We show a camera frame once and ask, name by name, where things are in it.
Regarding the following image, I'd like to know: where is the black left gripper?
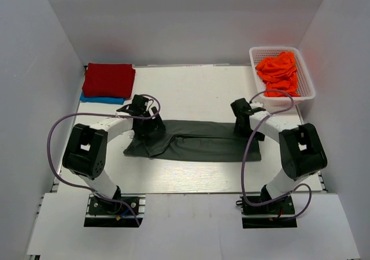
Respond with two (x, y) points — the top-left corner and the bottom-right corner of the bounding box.
(134, 106), (165, 140)

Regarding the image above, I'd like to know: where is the dark grey t-shirt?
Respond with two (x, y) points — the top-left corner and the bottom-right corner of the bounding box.
(124, 120), (249, 162)

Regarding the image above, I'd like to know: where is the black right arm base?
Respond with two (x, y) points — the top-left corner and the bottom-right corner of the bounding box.
(235, 195), (297, 229)

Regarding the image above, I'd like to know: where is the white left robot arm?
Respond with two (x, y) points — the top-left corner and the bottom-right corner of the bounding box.
(62, 105), (165, 213)

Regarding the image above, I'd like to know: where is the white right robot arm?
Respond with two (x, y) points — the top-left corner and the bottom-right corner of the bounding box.
(232, 104), (328, 213)

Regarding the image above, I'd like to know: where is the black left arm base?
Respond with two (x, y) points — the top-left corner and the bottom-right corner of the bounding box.
(84, 194), (146, 228)

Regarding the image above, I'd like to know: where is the folded blue t-shirt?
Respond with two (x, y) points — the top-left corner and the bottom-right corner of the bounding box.
(80, 93), (125, 105)

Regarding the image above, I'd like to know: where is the folded red t-shirt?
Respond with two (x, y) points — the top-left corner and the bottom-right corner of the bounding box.
(82, 63), (136, 99)

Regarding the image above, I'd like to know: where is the white plastic basket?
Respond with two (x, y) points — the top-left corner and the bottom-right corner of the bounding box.
(249, 46), (316, 106)

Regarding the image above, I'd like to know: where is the orange t-shirt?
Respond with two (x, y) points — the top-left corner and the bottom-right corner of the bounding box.
(255, 51), (300, 97)

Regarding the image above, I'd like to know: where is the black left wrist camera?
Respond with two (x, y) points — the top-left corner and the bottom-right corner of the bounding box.
(131, 95), (149, 113)

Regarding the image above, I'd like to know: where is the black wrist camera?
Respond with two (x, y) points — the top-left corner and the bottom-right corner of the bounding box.
(131, 95), (149, 113)
(231, 98), (251, 117)

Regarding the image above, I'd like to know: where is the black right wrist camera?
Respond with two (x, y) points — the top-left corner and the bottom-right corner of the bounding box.
(231, 98), (251, 117)

